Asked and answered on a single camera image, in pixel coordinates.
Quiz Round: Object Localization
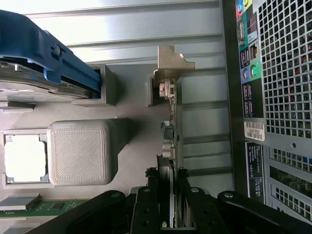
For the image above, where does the black label sticker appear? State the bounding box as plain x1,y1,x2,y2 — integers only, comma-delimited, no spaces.
245,141,265,204

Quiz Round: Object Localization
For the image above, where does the grey 3D-printed parts rack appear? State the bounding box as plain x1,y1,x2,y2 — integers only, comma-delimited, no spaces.
0,63,182,212

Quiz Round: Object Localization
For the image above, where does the white barcode sticker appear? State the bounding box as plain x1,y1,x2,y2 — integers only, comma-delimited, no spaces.
243,120,266,141

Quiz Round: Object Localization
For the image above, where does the green RAM stick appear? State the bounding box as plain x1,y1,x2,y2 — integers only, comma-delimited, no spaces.
0,199,90,218

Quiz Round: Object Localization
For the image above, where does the grey PC case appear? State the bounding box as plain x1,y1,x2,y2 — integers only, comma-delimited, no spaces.
221,0,312,221

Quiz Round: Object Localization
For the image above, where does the silver CPU chip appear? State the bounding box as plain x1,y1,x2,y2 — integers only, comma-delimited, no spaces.
4,134,49,183

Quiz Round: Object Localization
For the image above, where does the hard disk in blue caddy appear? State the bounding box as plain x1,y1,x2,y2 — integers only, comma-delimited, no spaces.
0,9,101,103

